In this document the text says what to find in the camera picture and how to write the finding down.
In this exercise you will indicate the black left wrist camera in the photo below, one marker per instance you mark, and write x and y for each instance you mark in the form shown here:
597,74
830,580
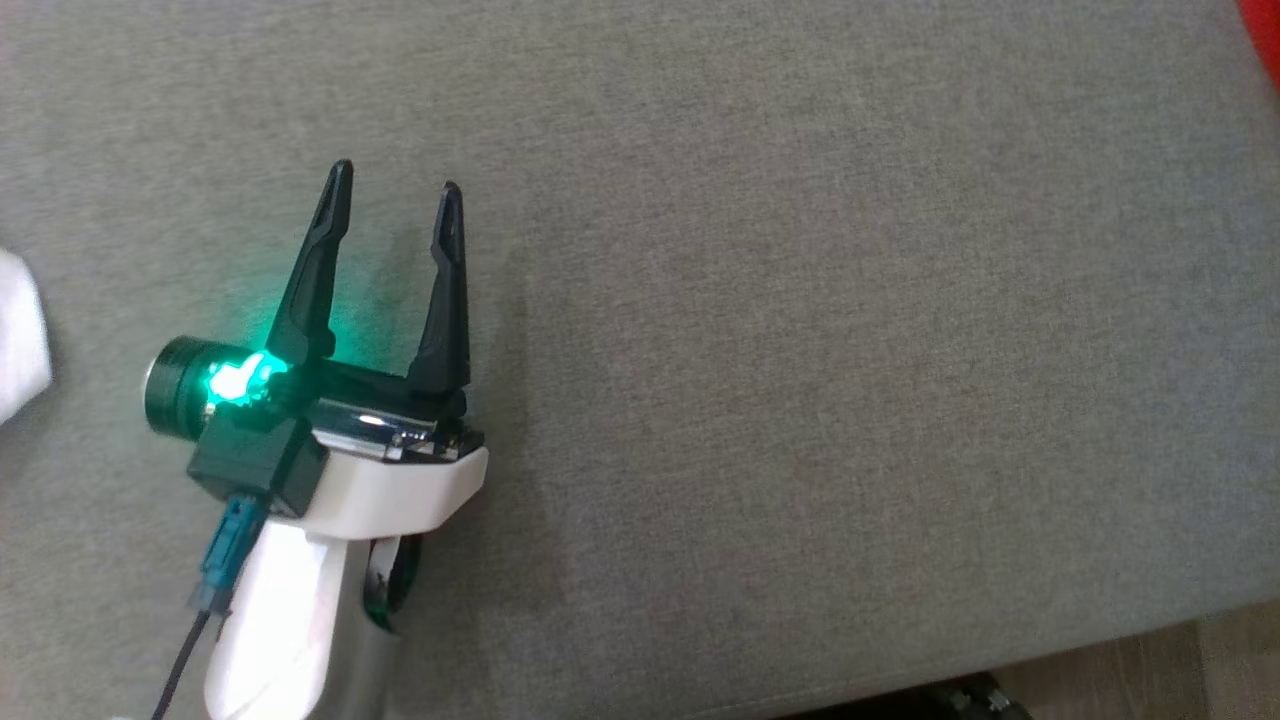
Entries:
255,460

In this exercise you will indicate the grey fabric sofa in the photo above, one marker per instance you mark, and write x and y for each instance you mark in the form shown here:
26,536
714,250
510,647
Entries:
800,350

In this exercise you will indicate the white cloth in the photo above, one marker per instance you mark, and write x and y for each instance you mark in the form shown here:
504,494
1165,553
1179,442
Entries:
20,340

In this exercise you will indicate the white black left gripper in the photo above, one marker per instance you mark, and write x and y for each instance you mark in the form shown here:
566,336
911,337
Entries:
400,490

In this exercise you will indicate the dark robot base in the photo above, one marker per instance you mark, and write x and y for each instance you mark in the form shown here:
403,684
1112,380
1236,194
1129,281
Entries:
960,700

